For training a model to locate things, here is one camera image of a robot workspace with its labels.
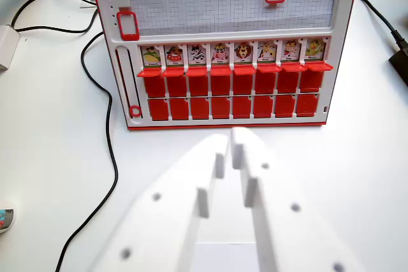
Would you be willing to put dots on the white sticker-covered object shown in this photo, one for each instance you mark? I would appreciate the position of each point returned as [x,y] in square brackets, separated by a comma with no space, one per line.
[5,220]

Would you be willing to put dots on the red and white game board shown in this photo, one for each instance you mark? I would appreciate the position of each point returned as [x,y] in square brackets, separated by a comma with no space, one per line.
[223,49]

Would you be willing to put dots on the black power adapter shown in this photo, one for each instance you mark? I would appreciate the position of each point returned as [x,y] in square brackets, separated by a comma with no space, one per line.
[399,63]

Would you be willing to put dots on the white rectangular box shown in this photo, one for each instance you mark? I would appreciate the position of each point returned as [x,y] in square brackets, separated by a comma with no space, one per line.
[7,47]

